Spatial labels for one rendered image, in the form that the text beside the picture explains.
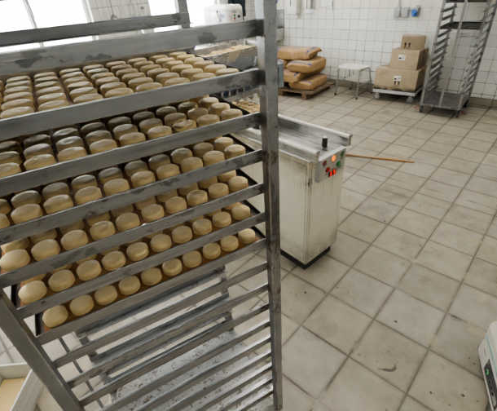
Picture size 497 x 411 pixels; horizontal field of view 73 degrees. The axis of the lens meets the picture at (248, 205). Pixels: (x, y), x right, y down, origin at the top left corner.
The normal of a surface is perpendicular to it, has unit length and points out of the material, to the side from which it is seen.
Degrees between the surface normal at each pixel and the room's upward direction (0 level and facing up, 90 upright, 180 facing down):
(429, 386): 0
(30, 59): 90
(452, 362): 0
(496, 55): 90
